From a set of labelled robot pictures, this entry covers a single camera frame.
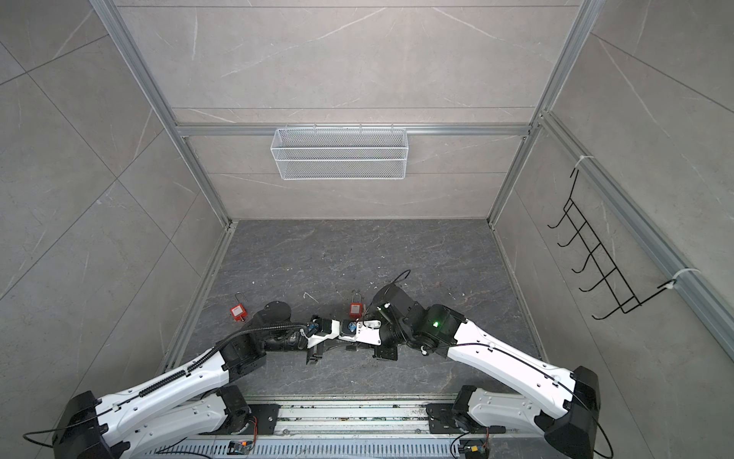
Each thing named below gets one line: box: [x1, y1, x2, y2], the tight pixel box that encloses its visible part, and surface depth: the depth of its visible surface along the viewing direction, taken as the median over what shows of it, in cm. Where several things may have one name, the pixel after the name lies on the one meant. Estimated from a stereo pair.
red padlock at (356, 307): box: [348, 292, 363, 319], surface depth 95 cm
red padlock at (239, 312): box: [229, 291, 249, 323], surface depth 94 cm
